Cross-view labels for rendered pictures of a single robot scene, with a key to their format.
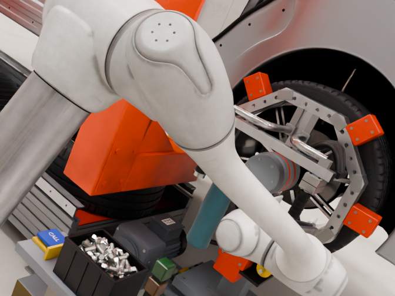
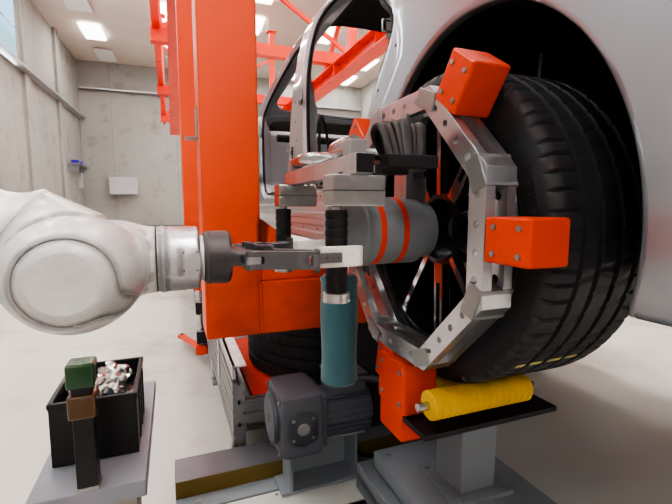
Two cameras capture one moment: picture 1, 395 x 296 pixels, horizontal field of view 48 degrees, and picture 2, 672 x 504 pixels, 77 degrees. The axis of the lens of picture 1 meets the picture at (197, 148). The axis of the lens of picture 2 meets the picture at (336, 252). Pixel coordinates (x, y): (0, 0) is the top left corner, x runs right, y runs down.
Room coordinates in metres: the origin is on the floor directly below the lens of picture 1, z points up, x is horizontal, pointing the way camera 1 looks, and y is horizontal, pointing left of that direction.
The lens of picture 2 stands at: (0.74, -0.76, 0.90)
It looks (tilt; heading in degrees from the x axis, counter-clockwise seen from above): 6 degrees down; 40
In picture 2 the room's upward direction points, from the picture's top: straight up
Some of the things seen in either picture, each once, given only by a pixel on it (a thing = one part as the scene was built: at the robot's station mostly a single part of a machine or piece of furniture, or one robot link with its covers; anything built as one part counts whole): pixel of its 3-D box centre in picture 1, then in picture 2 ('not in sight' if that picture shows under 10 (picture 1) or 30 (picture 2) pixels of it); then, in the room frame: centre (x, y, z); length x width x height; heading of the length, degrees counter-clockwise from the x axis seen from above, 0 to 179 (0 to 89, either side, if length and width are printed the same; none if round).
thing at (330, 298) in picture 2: (294, 211); (336, 253); (1.25, -0.34, 0.83); 0.04 x 0.04 x 0.16
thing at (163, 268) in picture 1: (163, 269); (81, 372); (0.97, -0.05, 0.64); 0.04 x 0.04 x 0.04; 61
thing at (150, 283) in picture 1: (156, 285); (83, 402); (0.97, -0.05, 0.59); 0.04 x 0.04 x 0.04; 61
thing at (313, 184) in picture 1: (314, 181); (353, 189); (1.28, -0.35, 0.93); 0.09 x 0.05 x 0.05; 151
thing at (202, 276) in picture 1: (238, 277); (465, 444); (1.69, -0.38, 0.32); 0.40 x 0.30 x 0.28; 61
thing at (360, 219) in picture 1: (362, 220); (524, 240); (1.39, -0.58, 0.85); 0.09 x 0.08 x 0.07; 61
